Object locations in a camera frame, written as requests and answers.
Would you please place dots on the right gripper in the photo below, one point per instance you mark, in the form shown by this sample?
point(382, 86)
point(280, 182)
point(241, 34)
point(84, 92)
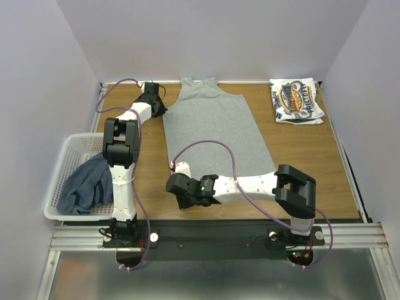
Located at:
point(182, 198)

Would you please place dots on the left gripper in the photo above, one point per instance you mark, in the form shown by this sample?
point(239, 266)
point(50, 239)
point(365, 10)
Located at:
point(162, 108)

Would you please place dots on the grey tank top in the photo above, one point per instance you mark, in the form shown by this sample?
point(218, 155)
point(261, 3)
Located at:
point(214, 132)

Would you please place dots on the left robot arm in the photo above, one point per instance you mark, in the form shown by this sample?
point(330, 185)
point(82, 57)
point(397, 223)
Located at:
point(121, 148)

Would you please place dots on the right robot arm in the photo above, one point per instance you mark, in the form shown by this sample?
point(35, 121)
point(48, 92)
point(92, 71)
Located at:
point(292, 189)

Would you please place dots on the blue tank top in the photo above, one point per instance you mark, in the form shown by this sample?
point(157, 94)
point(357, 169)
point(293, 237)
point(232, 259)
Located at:
point(89, 186)

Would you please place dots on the folded white printed tank top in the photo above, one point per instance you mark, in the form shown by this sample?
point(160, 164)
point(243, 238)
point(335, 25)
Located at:
point(294, 101)

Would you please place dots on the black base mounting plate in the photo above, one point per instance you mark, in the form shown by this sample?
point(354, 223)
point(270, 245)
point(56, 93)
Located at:
point(215, 240)

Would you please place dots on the white plastic laundry basket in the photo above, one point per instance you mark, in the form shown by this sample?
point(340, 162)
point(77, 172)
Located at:
point(76, 150)

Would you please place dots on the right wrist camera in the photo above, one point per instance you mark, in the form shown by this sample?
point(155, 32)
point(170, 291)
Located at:
point(180, 167)

